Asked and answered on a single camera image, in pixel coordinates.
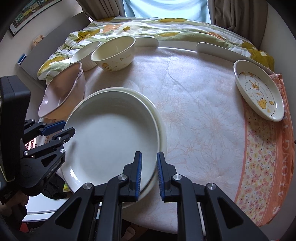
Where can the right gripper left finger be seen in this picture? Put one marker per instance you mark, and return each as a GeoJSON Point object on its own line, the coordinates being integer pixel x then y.
{"type": "Point", "coordinates": [94, 212]}

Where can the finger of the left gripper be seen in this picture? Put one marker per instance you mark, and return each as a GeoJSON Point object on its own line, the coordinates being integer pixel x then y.
{"type": "Point", "coordinates": [52, 128]}
{"type": "Point", "coordinates": [48, 149]}

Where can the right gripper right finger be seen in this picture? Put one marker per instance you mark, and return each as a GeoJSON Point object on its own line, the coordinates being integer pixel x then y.
{"type": "Point", "coordinates": [204, 212]}

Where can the pink square handled bowl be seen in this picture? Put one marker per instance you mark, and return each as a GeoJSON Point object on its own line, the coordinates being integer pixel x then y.
{"type": "Point", "coordinates": [63, 93]}

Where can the plain white round plate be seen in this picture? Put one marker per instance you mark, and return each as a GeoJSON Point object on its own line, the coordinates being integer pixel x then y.
{"type": "Point", "coordinates": [111, 138]}

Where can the yellow duck cartoon plate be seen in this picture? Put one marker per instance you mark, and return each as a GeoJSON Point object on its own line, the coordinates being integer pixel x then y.
{"type": "Point", "coordinates": [159, 129]}

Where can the white ribbed ramekin bowl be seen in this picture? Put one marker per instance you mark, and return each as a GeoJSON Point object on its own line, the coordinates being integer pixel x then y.
{"type": "Point", "coordinates": [84, 56]}

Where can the cream duck print bowl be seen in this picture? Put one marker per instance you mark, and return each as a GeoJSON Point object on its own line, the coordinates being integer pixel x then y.
{"type": "Point", "coordinates": [115, 54]}

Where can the small duck print dish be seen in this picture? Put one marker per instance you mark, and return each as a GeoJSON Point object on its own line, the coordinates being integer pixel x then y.
{"type": "Point", "coordinates": [259, 90]}

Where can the person hand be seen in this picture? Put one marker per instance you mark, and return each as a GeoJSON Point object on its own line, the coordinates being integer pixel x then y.
{"type": "Point", "coordinates": [15, 208]}

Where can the blue white box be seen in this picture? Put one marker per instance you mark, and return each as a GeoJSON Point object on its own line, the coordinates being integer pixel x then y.
{"type": "Point", "coordinates": [21, 59]}

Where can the orange floral cloth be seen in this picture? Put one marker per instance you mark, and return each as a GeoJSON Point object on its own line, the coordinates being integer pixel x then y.
{"type": "Point", "coordinates": [268, 164]}

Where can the grey bed headboard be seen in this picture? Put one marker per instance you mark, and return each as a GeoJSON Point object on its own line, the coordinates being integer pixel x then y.
{"type": "Point", "coordinates": [39, 54]}

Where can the white floral tablecloth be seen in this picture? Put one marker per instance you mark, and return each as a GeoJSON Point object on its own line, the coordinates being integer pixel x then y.
{"type": "Point", "coordinates": [182, 103]}

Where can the framed houses picture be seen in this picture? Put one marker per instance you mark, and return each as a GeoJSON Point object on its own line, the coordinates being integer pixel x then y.
{"type": "Point", "coordinates": [30, 11]}

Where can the left brown curtain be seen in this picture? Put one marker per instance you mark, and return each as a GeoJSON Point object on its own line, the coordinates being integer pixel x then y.
{"type": "Point", "coordinates": [102, 9]}

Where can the brown curtain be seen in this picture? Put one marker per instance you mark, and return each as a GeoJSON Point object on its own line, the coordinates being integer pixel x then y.
{"type": "Point", "coordinates": [246, 18]}
{"type": "Point", "coordinates": [102, 9]}

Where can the floral green yellow duvet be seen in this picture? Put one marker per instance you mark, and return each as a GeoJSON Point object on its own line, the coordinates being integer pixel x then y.
{"type": "Point", "coordinates": [163, 29]}

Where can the light blue hanging cloth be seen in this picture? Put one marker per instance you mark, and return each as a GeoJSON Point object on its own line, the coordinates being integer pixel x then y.
{"type": "Point", "coordinates": [188, 9]}

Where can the right brown curtain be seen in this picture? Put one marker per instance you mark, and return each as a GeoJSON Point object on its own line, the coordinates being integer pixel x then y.
{"type": "Point", "coordinates": [246, 18]}

